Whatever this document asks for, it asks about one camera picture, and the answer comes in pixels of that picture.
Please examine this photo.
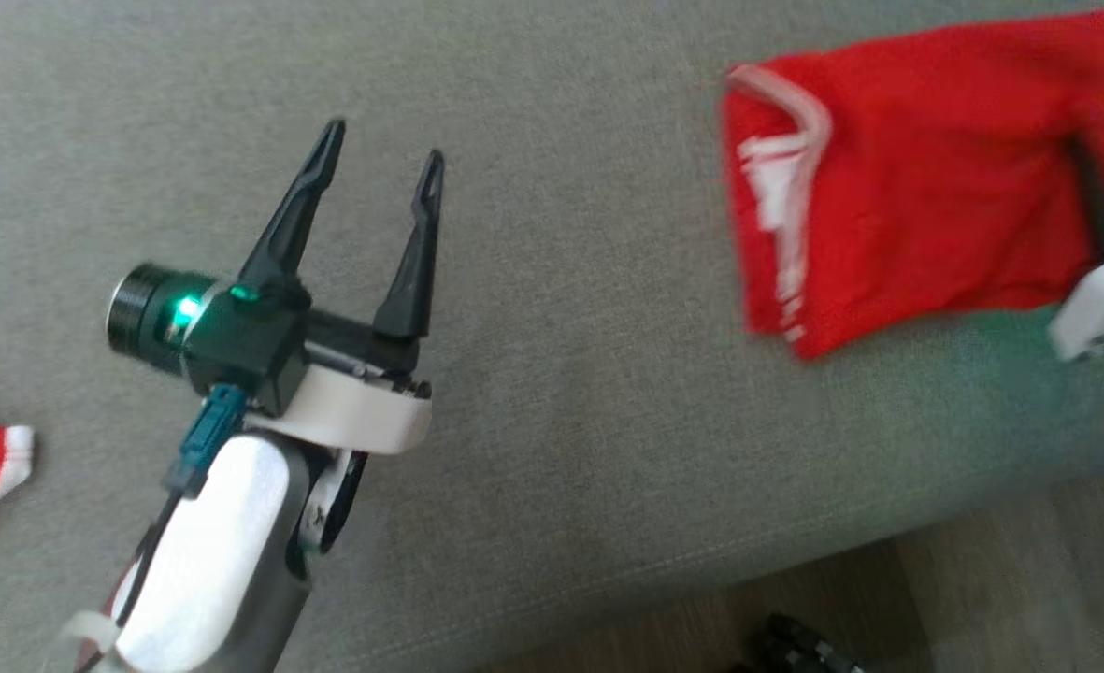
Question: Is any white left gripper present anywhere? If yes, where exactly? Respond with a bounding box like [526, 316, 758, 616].
[237, 118, 447, 458]

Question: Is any wide grey sofa ottoman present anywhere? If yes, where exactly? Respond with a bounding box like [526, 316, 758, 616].
[0, 0, 1104, 673]

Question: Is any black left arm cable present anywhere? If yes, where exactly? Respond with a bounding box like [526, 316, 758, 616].
[75, 486, 183, 673]

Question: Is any red basketball jersey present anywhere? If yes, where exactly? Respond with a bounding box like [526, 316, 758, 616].
[720, 7, 1104, 361]

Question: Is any white cable strap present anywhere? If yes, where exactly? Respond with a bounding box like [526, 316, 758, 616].
[59, 608, 124, 657]

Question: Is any teal camera cable connector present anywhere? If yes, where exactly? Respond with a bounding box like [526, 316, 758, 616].
[164, 383, 250, 496]

